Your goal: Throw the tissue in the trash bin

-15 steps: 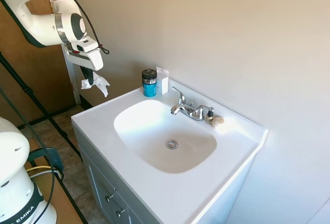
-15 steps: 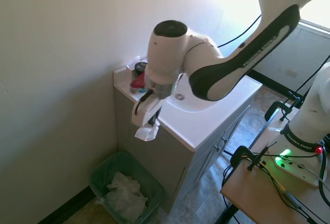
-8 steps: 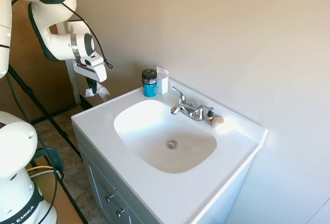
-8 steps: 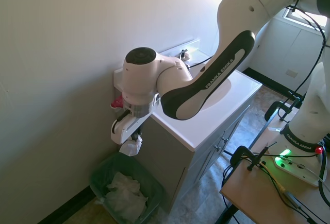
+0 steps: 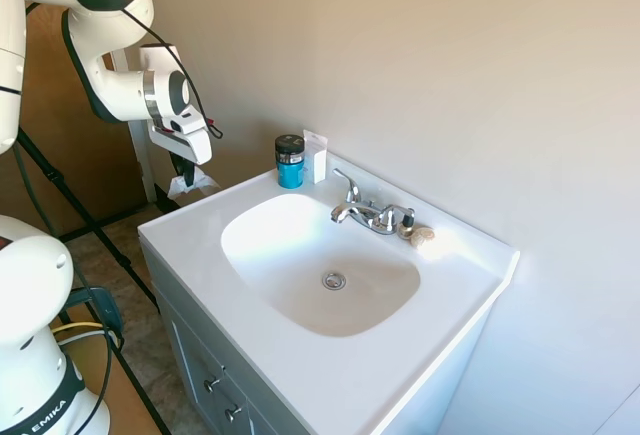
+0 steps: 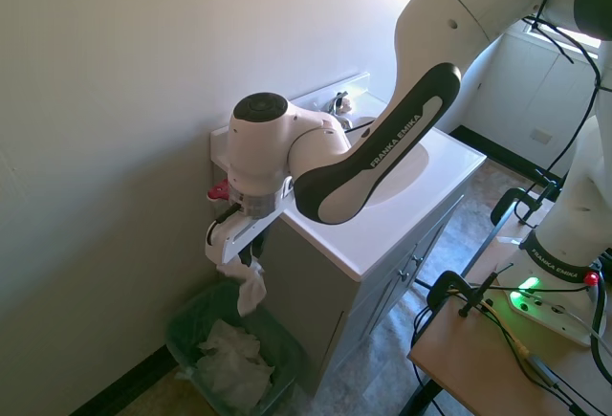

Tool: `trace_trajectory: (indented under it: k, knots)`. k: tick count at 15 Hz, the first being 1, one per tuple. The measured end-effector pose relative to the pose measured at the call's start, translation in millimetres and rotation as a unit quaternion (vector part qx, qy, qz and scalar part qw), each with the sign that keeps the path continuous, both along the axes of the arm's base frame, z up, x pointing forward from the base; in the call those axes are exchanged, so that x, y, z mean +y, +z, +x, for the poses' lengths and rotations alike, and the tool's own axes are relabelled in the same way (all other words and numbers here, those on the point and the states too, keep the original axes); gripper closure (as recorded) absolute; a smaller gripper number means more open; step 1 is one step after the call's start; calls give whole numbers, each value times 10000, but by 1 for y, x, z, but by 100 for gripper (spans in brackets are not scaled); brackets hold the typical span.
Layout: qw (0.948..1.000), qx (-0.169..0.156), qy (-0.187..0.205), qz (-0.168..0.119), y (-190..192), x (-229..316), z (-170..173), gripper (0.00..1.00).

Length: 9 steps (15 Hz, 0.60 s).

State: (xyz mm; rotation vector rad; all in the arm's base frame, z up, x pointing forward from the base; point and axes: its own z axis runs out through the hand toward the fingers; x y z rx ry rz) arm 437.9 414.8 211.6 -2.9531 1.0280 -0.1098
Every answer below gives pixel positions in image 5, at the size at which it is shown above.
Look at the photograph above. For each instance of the white tissue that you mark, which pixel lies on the white tissue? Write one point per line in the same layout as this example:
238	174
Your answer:
202	184

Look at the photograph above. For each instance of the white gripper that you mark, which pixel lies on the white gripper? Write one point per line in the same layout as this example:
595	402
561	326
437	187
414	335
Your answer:
187	147

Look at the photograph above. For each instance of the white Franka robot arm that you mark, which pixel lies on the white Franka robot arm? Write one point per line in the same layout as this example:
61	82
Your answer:
120	95

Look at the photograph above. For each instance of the white cardboard package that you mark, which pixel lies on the white cardboard package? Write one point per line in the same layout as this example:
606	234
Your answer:
316	160

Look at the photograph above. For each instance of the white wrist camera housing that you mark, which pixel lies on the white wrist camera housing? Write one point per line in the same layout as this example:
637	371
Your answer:
189	120

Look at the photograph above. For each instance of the blue jar with black lid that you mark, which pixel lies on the blue jar with black lid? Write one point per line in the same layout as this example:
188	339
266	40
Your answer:
290	170

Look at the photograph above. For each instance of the round metal cabinet knob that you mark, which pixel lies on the round metal cabinet knob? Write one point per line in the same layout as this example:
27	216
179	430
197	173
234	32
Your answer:
212	384
232	411

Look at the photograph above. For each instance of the chrome sink drain stopper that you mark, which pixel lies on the chrome sink drain stopper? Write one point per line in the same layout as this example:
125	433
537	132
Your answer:
334	280

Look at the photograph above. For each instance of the brown wooden door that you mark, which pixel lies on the brown wooden door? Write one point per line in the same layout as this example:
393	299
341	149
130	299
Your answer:
50	105

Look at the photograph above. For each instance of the black tripod stand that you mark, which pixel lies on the black tripod stand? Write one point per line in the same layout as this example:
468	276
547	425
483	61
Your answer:
100	235

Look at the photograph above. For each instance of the white vanity sink top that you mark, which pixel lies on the white vanity sink top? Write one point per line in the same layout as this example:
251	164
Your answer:
350	355

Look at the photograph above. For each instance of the small bottle with black cap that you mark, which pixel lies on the small bottle with black cap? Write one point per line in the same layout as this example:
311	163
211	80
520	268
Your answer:
406	225

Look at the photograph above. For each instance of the grey vanity cabinet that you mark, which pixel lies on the grey vanity cabinet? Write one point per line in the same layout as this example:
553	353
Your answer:
200	345

